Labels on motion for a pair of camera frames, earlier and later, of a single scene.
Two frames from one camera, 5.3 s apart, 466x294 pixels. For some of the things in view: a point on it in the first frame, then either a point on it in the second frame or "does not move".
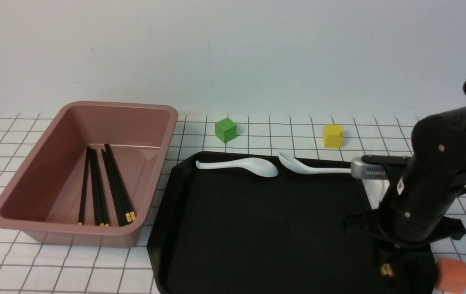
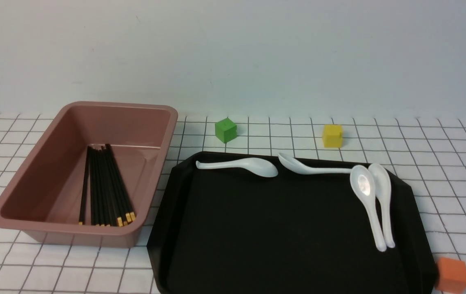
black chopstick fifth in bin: [119, 183] does not move
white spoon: [291, 165] does not move
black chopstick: [83, 187] does not move
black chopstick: [390, 274] -> [119, 221]
